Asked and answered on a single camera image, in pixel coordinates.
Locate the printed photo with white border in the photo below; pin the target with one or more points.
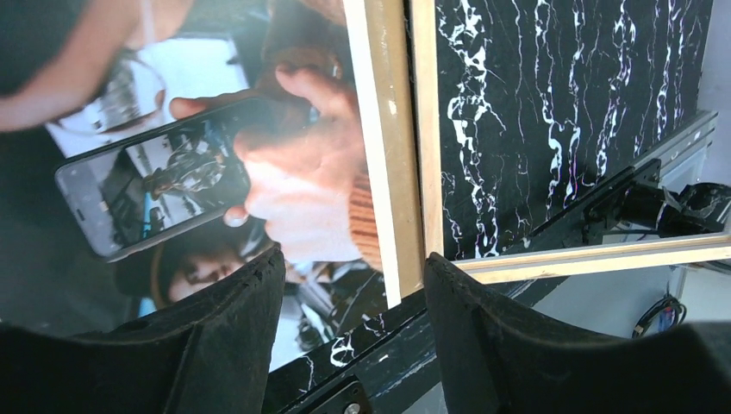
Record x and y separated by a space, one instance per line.
150 149

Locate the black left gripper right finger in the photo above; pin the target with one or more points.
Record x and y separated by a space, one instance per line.
499 356

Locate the brown cardboard backing board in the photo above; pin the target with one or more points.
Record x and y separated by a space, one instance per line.
395 181

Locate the white wooden picture frame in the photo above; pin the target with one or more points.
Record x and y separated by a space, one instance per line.
525 107

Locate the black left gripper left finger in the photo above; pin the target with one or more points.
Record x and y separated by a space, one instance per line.
207 353

